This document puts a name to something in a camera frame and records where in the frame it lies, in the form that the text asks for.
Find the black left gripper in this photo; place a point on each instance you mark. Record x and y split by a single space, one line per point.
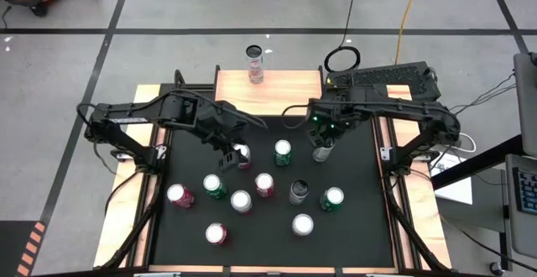
218 126

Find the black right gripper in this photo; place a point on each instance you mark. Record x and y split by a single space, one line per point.
329 115

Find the white Celsius can black lid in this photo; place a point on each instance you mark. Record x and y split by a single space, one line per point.
298 193
255 73
322 155

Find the green Sprite can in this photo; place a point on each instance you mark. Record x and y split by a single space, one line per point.
334 196
212 183
283 149

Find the white and red Spindrift can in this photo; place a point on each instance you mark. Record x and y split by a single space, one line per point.
241 200
302 224
245 151

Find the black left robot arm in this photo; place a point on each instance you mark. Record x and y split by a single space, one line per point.
147 111

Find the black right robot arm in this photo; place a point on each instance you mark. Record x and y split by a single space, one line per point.
398 109

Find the wooden shelf with black legs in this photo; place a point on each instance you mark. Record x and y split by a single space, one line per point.
285 92

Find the red Coca-Cola can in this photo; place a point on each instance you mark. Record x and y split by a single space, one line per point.
178 193
264 182
215 233

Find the white paper sheet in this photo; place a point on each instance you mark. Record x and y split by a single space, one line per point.
457 191

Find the black support beam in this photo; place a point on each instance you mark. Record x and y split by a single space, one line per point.
474 164

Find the computer monitor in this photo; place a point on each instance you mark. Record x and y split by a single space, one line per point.
526 100

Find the dark keyboard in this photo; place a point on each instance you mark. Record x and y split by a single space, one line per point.
526 191

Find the black caster wheel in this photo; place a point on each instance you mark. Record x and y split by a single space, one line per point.
496 268

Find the grey desk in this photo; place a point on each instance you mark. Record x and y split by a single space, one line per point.
520 235

